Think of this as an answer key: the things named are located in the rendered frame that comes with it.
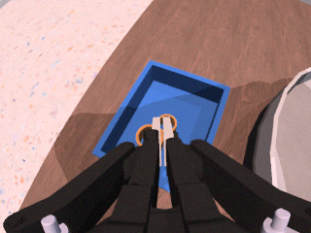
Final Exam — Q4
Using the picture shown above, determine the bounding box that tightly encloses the blue rectangular tray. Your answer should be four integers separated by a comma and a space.
92, 60, 230, 158

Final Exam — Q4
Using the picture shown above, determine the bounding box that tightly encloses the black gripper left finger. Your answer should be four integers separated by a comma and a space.
3, 117, 161, 233

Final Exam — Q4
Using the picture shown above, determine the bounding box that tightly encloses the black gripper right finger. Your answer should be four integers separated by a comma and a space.
163, 116, 311, 233

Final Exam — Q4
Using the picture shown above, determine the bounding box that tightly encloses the bronze bushing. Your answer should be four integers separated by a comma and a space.
136, 124, 163, 149
160, 114, 177, 131

